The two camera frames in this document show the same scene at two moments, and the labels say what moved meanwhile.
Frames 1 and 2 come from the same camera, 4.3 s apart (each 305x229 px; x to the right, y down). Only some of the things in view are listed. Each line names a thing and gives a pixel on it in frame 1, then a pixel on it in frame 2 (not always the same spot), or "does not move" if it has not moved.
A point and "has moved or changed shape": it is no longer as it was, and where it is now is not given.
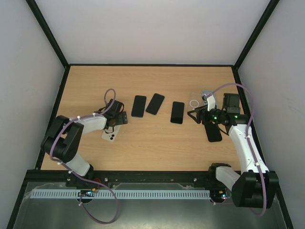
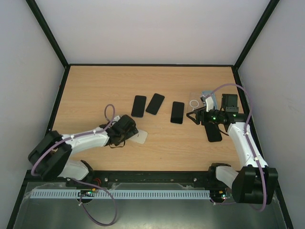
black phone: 155,103 does not move
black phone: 138,107 does not move
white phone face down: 111,136 has moved or changed shape
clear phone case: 195,99 does not move
